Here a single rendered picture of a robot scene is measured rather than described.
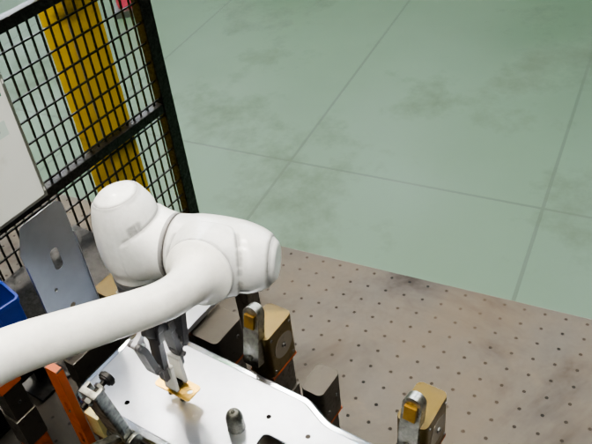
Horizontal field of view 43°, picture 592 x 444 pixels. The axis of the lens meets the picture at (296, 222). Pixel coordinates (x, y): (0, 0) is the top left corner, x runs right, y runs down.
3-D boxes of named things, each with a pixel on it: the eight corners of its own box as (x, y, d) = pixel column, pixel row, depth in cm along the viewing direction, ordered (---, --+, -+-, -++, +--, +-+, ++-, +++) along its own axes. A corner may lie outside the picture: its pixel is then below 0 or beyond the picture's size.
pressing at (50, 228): (109, 324, 158) (62, 197, 137) (69, 362, 151) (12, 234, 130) (107, 323, 159) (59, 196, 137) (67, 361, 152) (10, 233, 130)
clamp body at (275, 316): (314, 408, 174) (301, 302, 152) (286, 447, 167) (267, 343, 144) (291, 396, 177) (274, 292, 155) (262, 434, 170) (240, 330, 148)
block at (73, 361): (146, 411, 177) (114, 325, 158) (110, 450, 170) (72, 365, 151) (136, 406, 179) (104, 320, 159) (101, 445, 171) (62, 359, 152)
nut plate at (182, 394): (201, 388, 139) (200, 383, 138) (188, 403, 137) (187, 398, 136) (167, 370, 143) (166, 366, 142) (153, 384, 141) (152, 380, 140)
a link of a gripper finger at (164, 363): (163, 322, 127) (157, 328, 126) (172, 369, 133) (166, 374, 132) (145, 314, 128) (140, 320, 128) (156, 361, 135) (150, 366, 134)
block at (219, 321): (266, 390, 179) (250, 307, 161) (236, 427, 172) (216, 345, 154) (241, 378, 182) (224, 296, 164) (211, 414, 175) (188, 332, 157)
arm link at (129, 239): (94, 285, 118) (170, 299, 114) (65, 209, 108) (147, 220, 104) (127, 240, 126) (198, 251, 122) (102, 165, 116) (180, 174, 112)
